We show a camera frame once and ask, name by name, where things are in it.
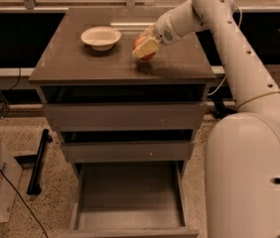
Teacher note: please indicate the middle grey drawer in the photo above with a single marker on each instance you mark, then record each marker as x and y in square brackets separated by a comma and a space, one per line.
[128, 146]

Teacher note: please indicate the grey drawer cabinet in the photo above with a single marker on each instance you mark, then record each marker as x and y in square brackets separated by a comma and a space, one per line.
[68, 61]

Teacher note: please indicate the white paper bowl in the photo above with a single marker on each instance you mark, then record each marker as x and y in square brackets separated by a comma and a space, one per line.
[101, 38]

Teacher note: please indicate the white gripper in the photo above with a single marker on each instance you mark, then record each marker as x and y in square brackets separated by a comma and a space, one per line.
[163, 29]

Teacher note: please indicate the bottom grey open drawer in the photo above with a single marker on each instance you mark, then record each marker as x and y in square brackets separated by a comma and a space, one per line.
[130, 200]

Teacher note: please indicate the top grey drawer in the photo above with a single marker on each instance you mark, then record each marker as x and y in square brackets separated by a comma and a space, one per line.
[124, 107]

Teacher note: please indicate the red apple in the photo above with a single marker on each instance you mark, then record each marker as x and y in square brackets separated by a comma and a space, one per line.
[137, 42]

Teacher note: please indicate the black metal bar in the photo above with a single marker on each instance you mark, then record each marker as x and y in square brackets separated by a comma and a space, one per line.
[34, 187]

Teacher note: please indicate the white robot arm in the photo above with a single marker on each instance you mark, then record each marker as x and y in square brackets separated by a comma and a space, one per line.
[242, 173]

